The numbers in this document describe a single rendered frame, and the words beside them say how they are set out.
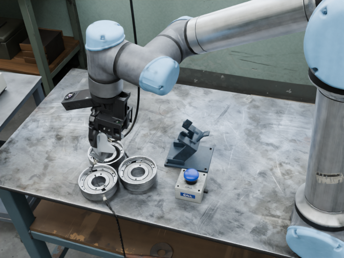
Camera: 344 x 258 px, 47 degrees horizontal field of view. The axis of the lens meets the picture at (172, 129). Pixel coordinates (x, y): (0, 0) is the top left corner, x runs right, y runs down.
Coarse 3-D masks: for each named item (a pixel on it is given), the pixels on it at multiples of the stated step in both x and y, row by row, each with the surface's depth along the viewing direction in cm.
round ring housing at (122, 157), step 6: (120, 144) 116; (90, 150) 115; (120, 150) 115; (90, 156) 114; (114, 156) 113; (120, 156) 112; (90, 162) 112; (114, 162) 110; (120, 162) 112; (114, 168) 112
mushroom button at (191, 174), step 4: (192, 168) 103; (184, 172) 102; (188, 172) 102; (192, 172) 102; (196, 172) 102; (184, 176) 101; (188, 176) 101; (192, 176) 101; (196, 176) 101; (188, 180) 101; (192, 180) 101
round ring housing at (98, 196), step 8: (88, 168) 108; (96, 168) 110; (104, 168) 110; (112, 168) 108; (80, 176) 106; (96, 176) 108; (104, 176) 108; (80, 184) 106; (88, 184) 106; (104, 184) 105; (88, 192) 102; (104, 192) 102; (112, 192) 104; (96, 200) 104
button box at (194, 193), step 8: (200, 176) 105; (176, 184) 103; (184, 184) 103; (192, 184) 102; (200, 184) 102; (176, 192) 103; (184, 192) 102; (192, 192) 101; (200, 192) 100; (184, 200) 104; (192, 200) 103; (200, 200) 102
